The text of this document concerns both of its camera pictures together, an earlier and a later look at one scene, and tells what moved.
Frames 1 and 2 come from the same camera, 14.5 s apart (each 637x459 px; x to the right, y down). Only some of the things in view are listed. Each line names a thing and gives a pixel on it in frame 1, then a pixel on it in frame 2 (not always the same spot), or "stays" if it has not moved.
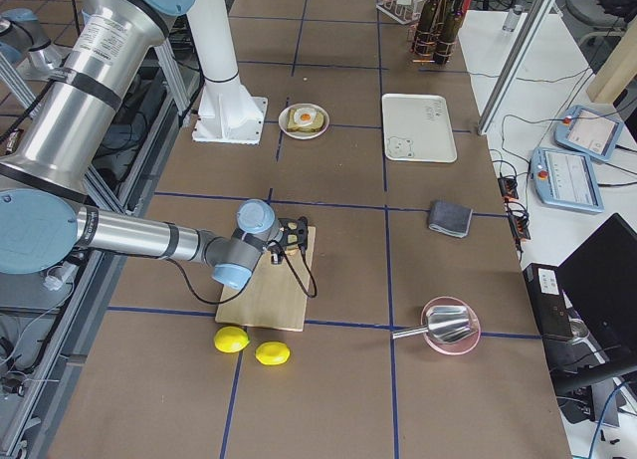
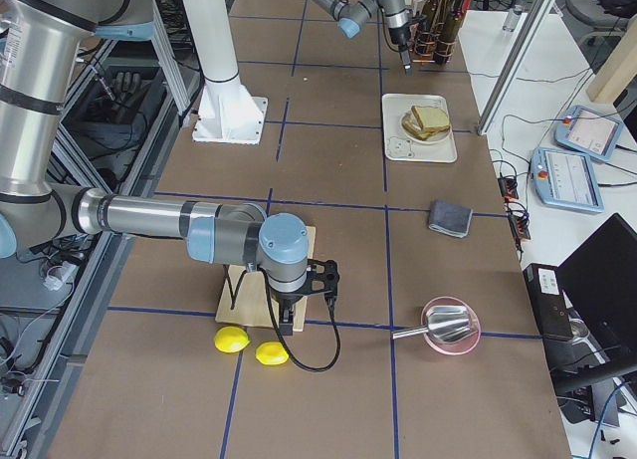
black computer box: [547, 300] stays
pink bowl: [455, 347] stays
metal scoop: [446, 324] stays
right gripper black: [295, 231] -> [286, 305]
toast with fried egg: [306, 119] -> [409, 123]
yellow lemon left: [231, 340] stays
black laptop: [598, 285] stays
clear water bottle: [514, 15] stays
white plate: [304, 121] -> [438, 138]
